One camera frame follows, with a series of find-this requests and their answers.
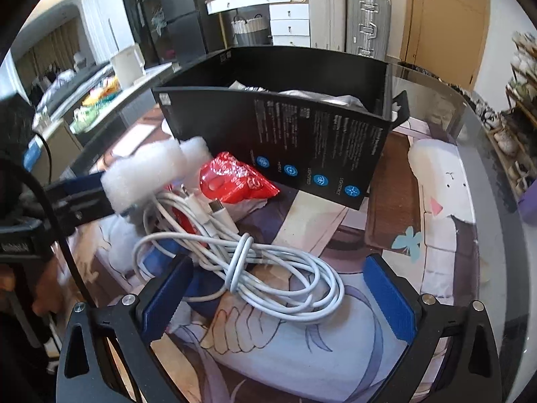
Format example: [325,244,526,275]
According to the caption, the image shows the woven basket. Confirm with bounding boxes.
[231,13,271,47]

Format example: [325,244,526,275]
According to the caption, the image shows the grey sideboard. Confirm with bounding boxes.
[31,62,179,177]

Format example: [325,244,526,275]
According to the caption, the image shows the printed table mat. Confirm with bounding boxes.
[67,105,481,403]

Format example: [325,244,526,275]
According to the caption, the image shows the white countertop appliance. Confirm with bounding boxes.
[110,44,145,89]

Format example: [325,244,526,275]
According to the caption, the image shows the colourful snack packets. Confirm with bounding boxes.
[69,76,127,132]

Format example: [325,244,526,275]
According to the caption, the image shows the black cable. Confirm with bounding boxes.
[12,132,143,403]

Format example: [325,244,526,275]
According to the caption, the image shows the black cardboard box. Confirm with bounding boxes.
[153,46,409,211]

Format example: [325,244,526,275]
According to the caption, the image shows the person's left hand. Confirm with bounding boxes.
[31,256,65,315]

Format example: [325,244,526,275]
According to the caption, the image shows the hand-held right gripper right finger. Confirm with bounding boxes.
[363,253,502,403]

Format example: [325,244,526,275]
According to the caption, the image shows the beige curtain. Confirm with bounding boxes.
[17,21,85,81]

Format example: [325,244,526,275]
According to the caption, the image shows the white foam block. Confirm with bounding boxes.
[101,136,209,215]

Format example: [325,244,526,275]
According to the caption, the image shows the tan wooden door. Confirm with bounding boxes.
[400,0,491,89]

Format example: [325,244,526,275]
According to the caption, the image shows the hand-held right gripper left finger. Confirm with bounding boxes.
[56,254,194,403]

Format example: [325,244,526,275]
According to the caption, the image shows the wooden shoe rack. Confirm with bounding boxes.
[487,31,537,202]

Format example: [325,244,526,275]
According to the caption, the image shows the group of assorted shoes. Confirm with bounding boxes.
[472,31,537,194]

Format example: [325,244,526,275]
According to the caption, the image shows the silver suitcase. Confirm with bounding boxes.
[346,0,393,61]

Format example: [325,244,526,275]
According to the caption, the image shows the white dresser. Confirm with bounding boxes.
[205,0,311,49]

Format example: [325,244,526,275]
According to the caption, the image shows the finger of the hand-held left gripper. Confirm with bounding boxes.
[44,174,105,202]
[52,195,118,229]

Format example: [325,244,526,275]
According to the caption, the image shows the white cable bundle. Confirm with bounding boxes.
[132,189,345,315]

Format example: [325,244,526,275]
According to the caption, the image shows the black refrigerator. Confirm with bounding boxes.
[155,0,229,57]

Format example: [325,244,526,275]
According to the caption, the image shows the white suitcase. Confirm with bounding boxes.
[308,0,349,51]

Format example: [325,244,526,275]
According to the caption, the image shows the purple bag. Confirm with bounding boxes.
[517,193,537,224]

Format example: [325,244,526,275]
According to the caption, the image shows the red plastic packet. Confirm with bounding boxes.
[174,151,281,236]

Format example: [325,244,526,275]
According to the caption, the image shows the dark glass display cabinet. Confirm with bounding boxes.
[117,0,168,68]

